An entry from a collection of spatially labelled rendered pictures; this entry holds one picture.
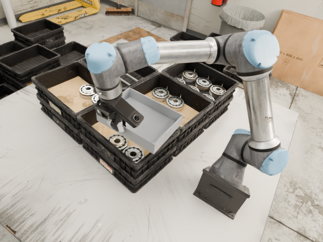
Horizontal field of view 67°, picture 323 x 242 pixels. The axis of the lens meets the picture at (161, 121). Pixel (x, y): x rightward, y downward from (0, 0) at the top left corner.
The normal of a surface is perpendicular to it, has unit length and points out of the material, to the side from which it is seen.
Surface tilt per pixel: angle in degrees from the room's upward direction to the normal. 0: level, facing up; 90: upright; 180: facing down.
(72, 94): 0
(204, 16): 90
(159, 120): 1
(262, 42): 54
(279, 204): 0
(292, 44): 79
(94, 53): 13
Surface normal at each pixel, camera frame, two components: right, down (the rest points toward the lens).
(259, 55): 0.34, 0.13
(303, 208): 0.11, -0.72
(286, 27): -0.49, 0.42
